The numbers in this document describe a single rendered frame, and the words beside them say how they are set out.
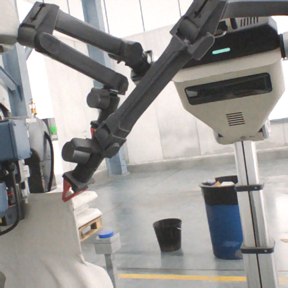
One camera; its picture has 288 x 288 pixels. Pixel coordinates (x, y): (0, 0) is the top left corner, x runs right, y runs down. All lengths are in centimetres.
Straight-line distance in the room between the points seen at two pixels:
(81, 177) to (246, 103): 65
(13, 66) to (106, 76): 617
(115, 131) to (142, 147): 878
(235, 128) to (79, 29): 70
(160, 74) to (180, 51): 8
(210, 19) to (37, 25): 44
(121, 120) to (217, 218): 234
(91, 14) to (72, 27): 922
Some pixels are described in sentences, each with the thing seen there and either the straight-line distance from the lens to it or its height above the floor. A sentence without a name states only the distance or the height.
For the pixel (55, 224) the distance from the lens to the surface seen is 123.
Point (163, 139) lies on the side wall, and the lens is 955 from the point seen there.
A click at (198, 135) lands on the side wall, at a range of 928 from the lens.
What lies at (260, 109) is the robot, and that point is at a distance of 140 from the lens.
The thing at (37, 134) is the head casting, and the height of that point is 127.
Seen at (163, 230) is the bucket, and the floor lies 22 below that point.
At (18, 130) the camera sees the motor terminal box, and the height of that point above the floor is 128.
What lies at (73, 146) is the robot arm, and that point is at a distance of 102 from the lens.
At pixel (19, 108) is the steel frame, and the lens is 727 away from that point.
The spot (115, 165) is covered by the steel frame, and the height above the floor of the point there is 27.
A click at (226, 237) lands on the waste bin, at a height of 20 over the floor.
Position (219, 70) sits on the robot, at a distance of 132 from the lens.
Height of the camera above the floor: 125
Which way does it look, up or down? 3 degrees down
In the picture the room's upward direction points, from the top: 9 degrees counter-clockwise
